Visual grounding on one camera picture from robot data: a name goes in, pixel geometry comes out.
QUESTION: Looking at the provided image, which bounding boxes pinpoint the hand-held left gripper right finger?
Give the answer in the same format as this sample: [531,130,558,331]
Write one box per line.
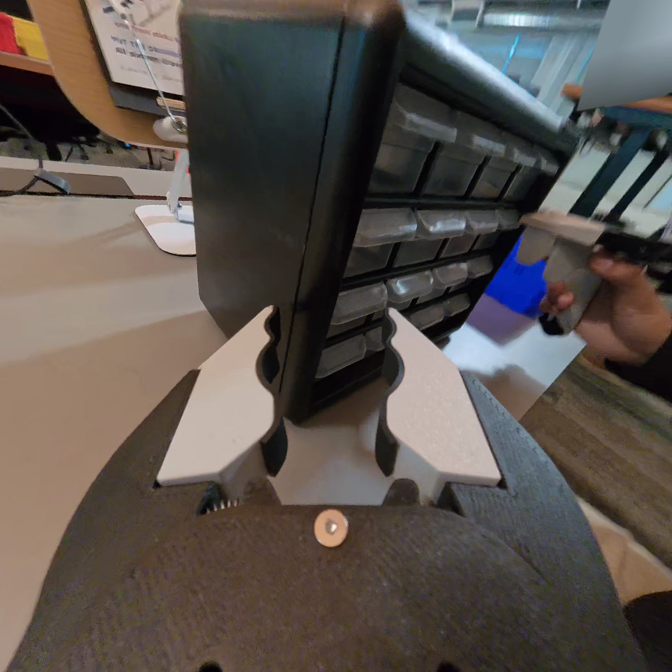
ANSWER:
[375,309,502,486]

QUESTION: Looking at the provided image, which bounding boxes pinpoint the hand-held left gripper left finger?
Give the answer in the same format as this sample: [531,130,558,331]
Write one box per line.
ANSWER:
[156,306,289,486]

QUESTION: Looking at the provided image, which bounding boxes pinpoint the set of clear cabinet drawers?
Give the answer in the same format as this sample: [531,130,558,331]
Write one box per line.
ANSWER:
[315,86,560,379]

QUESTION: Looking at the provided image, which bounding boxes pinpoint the black drawer cabinet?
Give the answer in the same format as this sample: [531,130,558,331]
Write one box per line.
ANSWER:
[178,0,578,425]

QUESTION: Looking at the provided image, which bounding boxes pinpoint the grey desk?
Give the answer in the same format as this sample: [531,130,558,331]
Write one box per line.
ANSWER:
[0,194,586,646]

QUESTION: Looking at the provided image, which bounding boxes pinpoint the white desk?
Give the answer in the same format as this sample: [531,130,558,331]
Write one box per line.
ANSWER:
[0,155,195,200]

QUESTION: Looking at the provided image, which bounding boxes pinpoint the person's right hand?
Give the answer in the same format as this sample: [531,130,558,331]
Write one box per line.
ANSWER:
[540,253,672,366]

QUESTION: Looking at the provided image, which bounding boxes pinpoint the blue plastic bin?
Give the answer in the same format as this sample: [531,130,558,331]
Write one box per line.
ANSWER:
[483,233,549,318]

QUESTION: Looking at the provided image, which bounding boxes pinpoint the white monitor stand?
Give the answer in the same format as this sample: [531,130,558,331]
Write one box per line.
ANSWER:
[135,152,196,257]

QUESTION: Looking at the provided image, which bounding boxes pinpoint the person's tan trousers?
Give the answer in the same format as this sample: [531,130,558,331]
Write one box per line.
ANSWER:
[577,499,672,604]

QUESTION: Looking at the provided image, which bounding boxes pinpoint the person's dark knit sweater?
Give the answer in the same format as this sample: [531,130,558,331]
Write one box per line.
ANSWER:
[622,590,672,672]

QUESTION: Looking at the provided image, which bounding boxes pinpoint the white printed sign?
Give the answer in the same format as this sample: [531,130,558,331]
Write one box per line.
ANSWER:
[84,0,184,98]

